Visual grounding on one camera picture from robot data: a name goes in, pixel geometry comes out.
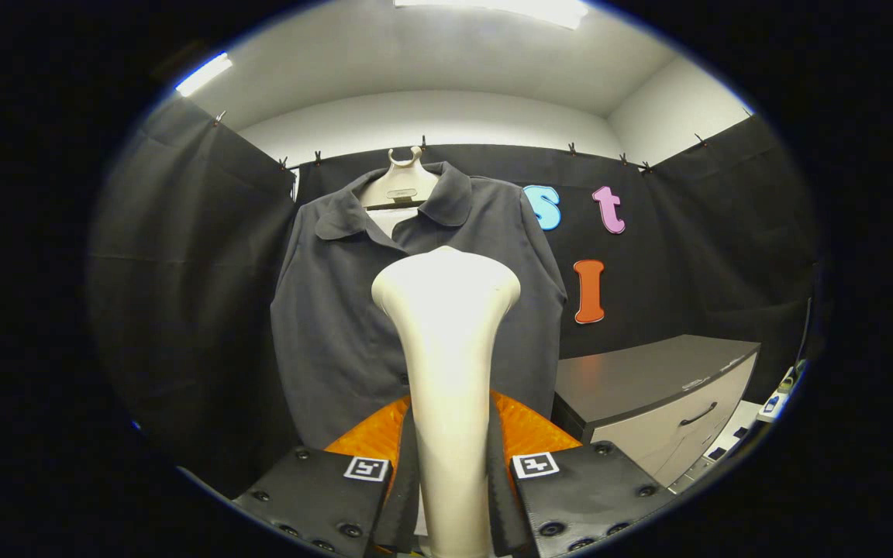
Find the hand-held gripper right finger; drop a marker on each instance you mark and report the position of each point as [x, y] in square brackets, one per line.
[505, 511]

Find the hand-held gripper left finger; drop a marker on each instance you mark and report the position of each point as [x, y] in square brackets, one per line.
[400, 511]

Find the cream garment steamer head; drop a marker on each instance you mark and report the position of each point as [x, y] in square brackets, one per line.
[446, 364]

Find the dark grey button shirt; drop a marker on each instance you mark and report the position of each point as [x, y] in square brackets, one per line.
[330, 325]

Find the grey top drawer cabinet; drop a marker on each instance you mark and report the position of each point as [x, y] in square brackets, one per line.
[648, 372]

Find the small blue object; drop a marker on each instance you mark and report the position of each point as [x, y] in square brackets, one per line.
[770, 403]

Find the white side shelf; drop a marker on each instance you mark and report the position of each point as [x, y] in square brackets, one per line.
[778, 404]

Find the black backdrop cloth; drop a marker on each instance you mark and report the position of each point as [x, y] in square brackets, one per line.
[687, 256]

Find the narrow ceiling light panel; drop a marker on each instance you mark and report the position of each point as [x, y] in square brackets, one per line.
[203, 74]

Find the large ceiling light panel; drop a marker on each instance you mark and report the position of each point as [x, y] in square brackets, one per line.
[501, 9]

